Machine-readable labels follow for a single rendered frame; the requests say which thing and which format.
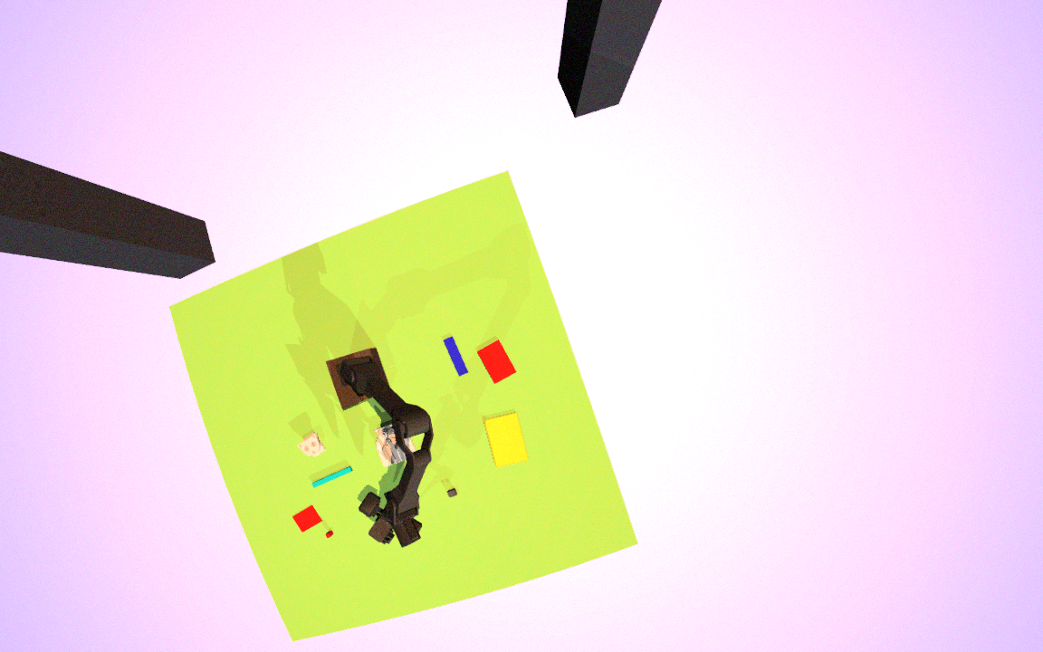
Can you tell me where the teal rectangular block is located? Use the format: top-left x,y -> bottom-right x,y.
311,466 -> 351,488

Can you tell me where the blue rectangular bar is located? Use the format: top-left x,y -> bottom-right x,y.
444,336 -> 468,377

